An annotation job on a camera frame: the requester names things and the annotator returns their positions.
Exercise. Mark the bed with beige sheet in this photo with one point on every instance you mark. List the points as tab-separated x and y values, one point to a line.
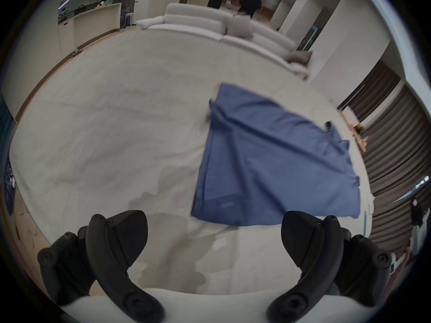
118	119

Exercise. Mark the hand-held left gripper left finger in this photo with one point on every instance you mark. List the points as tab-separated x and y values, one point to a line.
111	247

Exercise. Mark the wooden side table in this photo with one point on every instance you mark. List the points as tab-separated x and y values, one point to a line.
355	123

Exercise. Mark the beige cushion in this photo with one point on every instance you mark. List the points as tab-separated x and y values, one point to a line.
299	57

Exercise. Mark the blue shirt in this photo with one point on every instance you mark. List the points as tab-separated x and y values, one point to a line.
269	167

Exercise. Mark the white sofa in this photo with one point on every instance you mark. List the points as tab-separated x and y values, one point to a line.
195	20

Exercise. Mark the white cushion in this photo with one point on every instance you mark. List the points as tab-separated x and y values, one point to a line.
239	27

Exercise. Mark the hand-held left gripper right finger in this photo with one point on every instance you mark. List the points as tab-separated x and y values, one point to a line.
316	247

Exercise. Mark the white counter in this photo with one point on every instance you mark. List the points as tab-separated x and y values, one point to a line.
94	20

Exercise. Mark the brown curtain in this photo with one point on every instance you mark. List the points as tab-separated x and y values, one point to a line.
394	140

